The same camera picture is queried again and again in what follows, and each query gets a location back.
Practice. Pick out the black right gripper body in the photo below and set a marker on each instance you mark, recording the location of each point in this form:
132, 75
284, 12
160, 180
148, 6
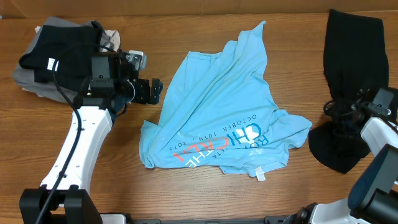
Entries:
342, 109

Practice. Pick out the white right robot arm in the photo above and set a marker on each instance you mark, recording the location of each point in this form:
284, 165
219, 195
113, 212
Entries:
372, 199

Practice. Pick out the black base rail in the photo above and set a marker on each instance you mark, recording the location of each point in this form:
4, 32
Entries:
199, 221

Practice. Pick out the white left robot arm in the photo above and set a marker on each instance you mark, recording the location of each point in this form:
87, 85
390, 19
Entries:
63, 196

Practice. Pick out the folded grey garment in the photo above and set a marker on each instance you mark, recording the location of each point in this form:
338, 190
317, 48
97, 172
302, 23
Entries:
25, 77

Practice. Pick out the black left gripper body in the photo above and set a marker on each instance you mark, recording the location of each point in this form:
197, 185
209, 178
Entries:
136, 92

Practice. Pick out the folded black garment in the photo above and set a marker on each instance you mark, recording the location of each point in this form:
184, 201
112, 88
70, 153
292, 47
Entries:
63, 54

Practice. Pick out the black garment on right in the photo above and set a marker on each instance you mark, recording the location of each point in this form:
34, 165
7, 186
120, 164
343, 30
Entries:
354, 58

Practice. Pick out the light blue printed t-shirt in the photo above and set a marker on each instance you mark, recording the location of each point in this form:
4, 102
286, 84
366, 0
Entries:
218, 111

